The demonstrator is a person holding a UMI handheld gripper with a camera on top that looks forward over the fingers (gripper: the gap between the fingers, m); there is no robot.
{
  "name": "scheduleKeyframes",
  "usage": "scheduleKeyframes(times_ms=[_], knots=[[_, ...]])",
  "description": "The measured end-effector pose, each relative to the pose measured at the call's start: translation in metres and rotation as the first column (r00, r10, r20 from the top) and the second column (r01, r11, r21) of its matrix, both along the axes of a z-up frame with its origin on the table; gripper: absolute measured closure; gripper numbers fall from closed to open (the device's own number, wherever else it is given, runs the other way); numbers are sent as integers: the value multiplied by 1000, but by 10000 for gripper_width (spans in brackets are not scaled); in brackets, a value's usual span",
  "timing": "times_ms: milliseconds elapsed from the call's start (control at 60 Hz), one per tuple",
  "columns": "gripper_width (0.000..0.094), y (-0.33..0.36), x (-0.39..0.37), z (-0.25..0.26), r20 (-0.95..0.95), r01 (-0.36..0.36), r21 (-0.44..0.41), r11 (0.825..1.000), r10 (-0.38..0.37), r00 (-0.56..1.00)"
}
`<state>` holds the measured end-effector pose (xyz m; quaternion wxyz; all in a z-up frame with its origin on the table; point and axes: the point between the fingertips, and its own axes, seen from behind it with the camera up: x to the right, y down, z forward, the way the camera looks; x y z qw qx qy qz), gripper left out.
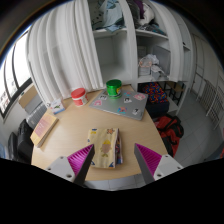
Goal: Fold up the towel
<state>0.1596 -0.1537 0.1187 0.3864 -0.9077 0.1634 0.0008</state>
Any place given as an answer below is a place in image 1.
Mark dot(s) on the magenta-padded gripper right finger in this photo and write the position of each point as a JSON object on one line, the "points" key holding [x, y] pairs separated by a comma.
{"points": [[156, 163]]}

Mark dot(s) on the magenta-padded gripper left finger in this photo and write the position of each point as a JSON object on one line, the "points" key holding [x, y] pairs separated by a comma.
{"points": [[71, 165]]}

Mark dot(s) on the yellow patterned towel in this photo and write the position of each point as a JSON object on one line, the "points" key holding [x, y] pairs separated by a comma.
{"points": [[105, 148]]}

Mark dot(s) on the red and black bag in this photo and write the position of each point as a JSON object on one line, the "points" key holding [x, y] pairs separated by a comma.
{"points": [[170, 131]]}

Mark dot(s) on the yellow and pink book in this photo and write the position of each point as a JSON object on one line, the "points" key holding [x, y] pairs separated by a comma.
{"points": [[43, 128]]}

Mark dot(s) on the small white and blue box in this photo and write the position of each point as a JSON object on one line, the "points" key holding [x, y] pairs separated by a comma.
{"points": [[57, 106]]}

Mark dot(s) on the grey ribbed radiator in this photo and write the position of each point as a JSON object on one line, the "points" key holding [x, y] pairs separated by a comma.
{"points": [[36, 115]]}

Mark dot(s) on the white jar with red lid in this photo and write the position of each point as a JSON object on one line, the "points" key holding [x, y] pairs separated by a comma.
{"points": [[79, 97]]}

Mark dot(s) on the colourful patterned storage box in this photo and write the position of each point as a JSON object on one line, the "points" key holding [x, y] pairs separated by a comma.
{"points": [[156, 95]]}

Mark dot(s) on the grey laptop with stickers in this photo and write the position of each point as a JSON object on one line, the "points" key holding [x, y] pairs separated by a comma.
{"points": [[116, 106]]}

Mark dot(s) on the brown cardboard box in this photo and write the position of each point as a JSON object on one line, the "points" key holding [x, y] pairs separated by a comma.
{"points": [[27, 96]]}

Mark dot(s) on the white drying rack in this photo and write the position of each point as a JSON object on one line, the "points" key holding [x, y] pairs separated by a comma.
{"points": [[213, 101]]}

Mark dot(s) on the green round can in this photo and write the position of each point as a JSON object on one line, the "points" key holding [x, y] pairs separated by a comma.
{"points": [[114, 89]]}

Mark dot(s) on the dark-framed window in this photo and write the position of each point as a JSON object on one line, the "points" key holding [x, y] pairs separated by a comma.
{"points": [[15, 76]]}

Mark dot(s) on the white curtain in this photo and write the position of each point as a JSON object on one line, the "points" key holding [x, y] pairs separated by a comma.
{"points": [[66, 50]]}

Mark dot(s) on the white shelf unit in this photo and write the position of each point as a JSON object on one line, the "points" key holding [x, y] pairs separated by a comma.
{"points": [[133, 40]]}

